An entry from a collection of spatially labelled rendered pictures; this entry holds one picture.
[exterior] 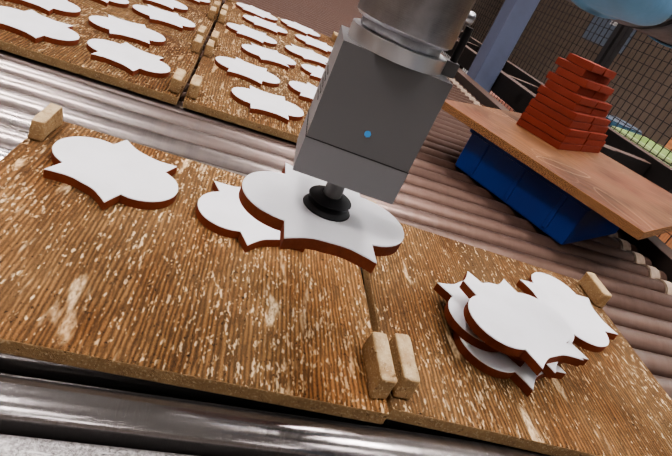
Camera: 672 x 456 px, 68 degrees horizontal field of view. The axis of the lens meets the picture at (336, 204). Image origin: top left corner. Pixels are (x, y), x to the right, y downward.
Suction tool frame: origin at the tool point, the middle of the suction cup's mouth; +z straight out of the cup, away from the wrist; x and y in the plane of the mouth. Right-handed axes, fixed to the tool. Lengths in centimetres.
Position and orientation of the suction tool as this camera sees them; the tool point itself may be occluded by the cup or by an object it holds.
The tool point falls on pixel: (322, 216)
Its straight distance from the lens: 43.5
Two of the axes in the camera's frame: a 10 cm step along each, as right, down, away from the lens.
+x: 0.1, 4.8, -8.8
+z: -3.7, 8.2, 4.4
